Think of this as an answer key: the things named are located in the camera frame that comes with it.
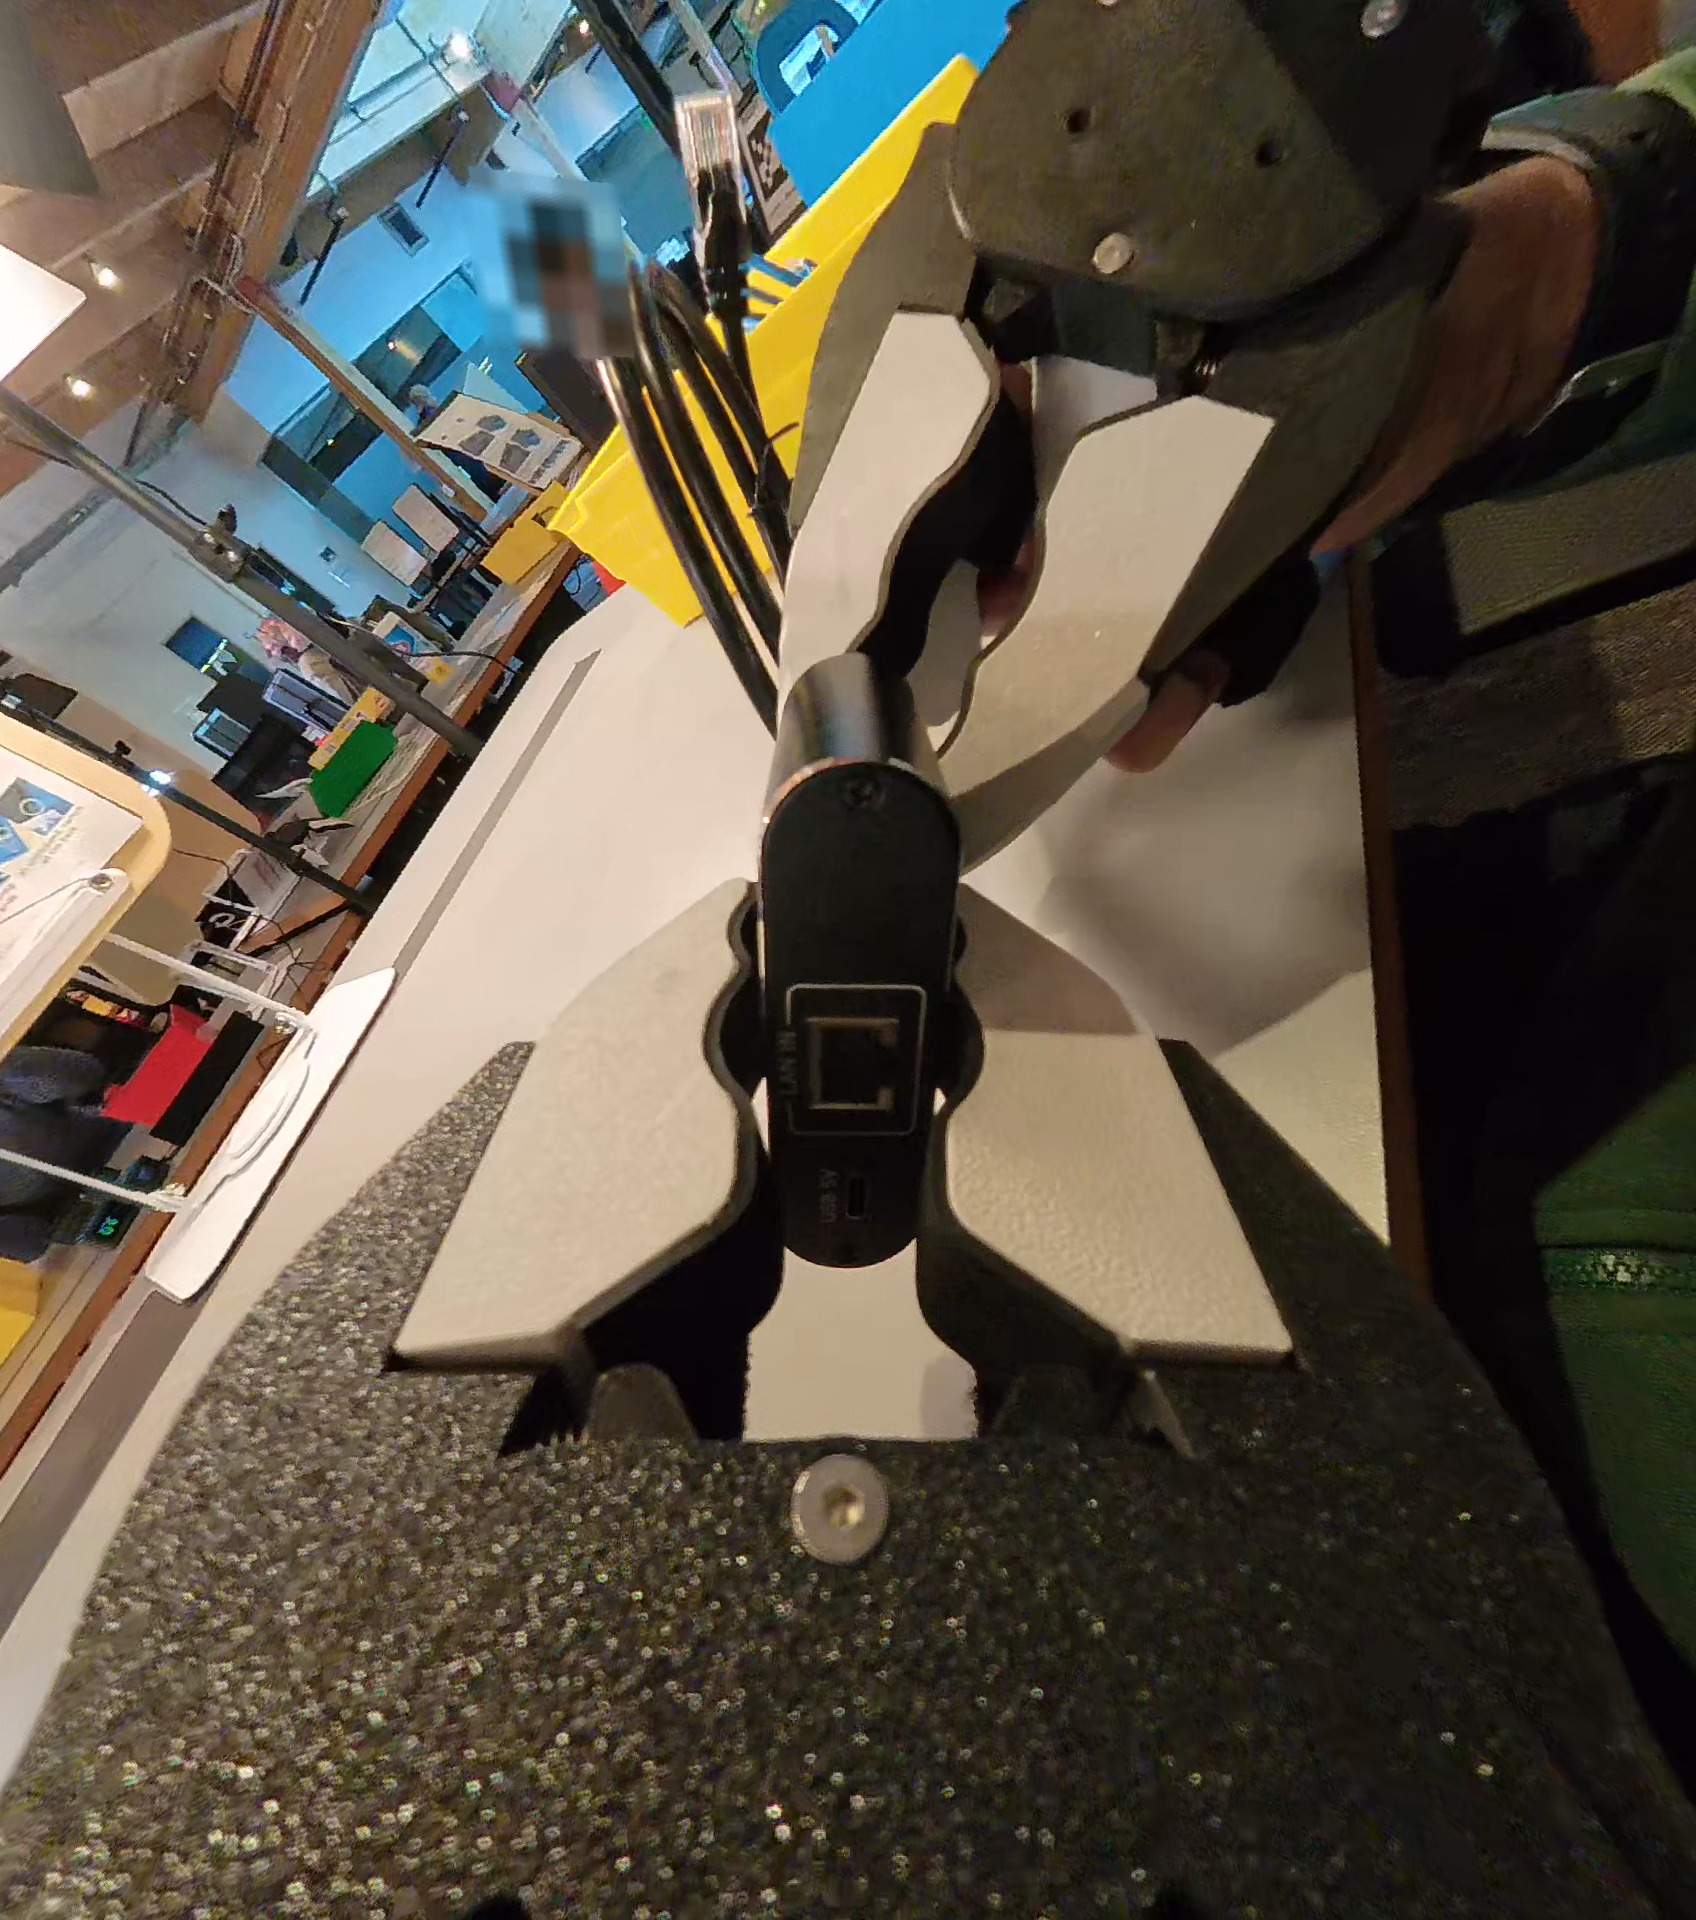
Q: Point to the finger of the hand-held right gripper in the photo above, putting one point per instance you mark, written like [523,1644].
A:
[894,481]
[1135,541]

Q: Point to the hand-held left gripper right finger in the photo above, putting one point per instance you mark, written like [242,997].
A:
[1105,1170]

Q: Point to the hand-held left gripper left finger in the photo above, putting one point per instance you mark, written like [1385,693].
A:
[594,1170]

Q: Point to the yellow plastic bin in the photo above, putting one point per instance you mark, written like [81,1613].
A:
[894,211]

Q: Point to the black ethernet adapter hub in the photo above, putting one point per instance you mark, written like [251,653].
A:
[855,900]

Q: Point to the person's right hand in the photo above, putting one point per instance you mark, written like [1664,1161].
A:
[1479,331]

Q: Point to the blue plastic bins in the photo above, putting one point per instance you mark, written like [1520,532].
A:
[848,77]

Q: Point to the white sign board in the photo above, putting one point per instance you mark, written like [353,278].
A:
[505,445]

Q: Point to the red plastic bin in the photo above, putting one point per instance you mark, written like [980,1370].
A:
[159,1072]

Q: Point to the black box with green display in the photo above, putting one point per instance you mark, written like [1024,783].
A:
[105,1218]

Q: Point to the black metal pole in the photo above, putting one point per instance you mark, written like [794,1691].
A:
[249,570]

